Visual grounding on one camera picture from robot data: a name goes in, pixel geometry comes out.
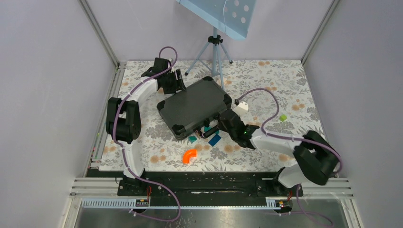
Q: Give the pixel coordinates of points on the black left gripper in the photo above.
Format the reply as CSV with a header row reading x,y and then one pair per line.
x,y
177,85

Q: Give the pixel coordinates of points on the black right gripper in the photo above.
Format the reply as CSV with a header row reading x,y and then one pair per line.
x,y
221,126

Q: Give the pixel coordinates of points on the black poker set case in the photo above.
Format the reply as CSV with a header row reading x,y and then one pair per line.
x,y
188,111

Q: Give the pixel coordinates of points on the orange curved toy block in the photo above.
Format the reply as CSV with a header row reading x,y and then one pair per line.
x,y
188,155

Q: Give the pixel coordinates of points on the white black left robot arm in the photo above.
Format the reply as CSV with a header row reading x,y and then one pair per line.
x,y
123,119

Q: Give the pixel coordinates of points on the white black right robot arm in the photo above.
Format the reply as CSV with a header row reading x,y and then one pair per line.
x,y
316,159

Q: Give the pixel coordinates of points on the blue toy brick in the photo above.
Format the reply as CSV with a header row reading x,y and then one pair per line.
x,y
214,140

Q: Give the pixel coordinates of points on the teal triangular toy block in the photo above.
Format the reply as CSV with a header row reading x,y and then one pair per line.
x,y
192,139

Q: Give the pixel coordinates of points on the blue tripod stand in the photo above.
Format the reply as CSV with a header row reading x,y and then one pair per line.
x,y
216,66

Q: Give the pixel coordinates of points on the green toy cube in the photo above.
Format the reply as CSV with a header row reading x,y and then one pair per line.
x,y
283,117

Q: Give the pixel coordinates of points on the blue perforated board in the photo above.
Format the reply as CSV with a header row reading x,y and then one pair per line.
x,y
232,17

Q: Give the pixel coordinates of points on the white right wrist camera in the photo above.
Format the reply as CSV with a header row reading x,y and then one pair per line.
x,y
241,109

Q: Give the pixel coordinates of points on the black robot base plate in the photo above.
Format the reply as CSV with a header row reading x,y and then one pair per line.
x,y
197,189

